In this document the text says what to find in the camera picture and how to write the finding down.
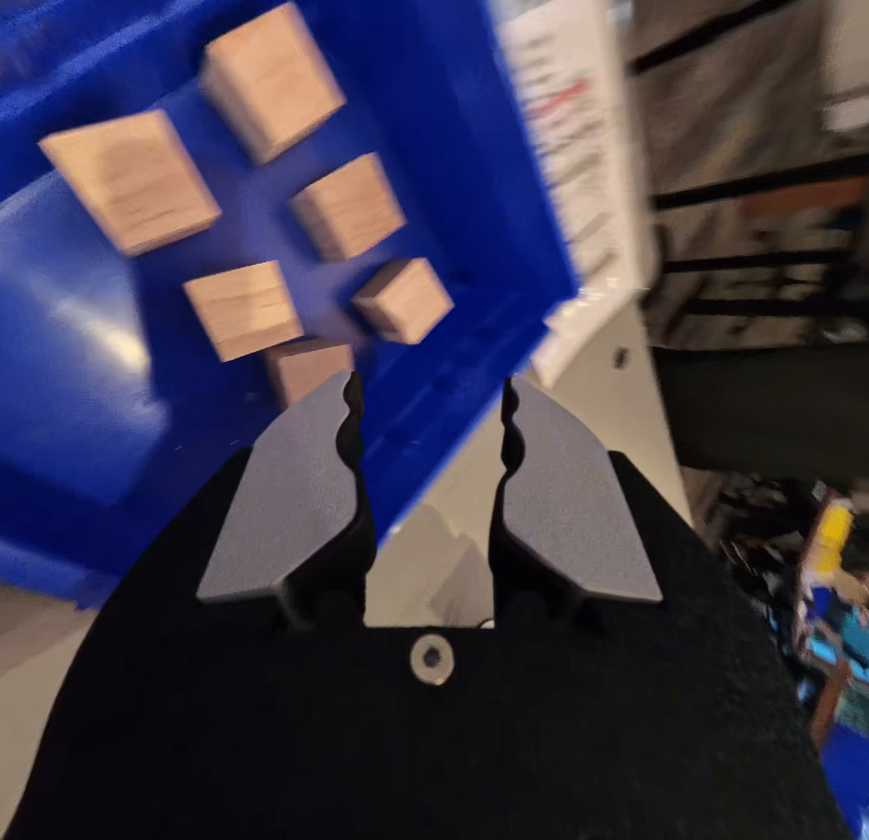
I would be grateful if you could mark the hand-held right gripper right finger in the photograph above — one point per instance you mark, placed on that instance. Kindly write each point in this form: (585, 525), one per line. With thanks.
(570, 507)

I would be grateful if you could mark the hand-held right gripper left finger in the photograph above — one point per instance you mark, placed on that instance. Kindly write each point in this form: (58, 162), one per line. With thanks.
(292, 494)

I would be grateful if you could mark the blue plastic bin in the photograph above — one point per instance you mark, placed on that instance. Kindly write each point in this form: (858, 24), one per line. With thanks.
(421, 107)

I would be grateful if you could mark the group of wooden cubes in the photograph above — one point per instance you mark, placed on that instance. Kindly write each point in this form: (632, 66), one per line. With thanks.
(271, 79)

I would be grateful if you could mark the yellow box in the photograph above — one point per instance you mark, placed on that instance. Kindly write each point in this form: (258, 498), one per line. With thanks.
(834, 534)

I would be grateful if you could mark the black metal shelf rack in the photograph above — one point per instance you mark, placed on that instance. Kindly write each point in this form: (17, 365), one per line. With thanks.
(747, 187)

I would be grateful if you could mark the white instruction poster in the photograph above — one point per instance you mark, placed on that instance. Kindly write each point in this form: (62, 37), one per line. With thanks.
(577, 141)

